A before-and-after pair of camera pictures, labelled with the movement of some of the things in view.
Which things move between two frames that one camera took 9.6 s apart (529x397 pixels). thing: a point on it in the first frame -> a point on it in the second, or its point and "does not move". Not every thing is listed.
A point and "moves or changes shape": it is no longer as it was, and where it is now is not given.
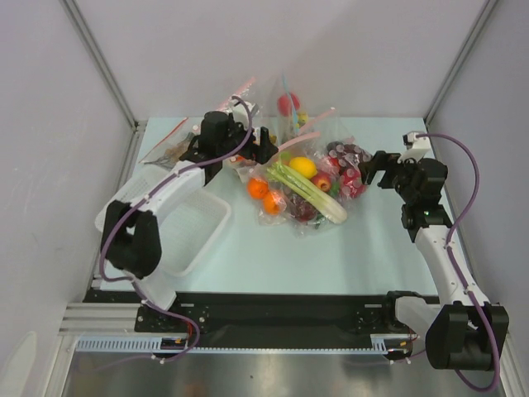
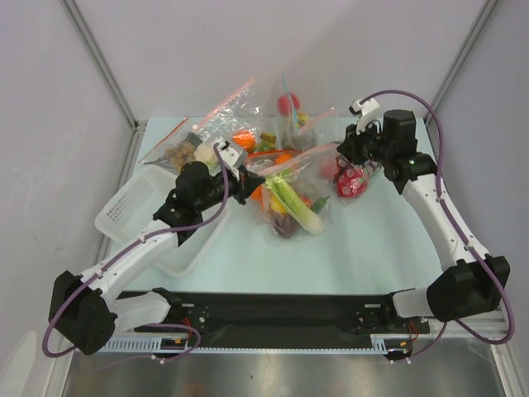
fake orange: x=257 y=188 does not move
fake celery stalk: x=301 y=186 -> x=300 y=212
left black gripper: x=261 y=153 -> x=245 y=185
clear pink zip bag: x=313 y=184 moves or changes shape
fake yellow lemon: x=304 y=165 -> x=277 y=205
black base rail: x=264 y=314 does not move
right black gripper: x=386 y=172 -> x=351 y=146
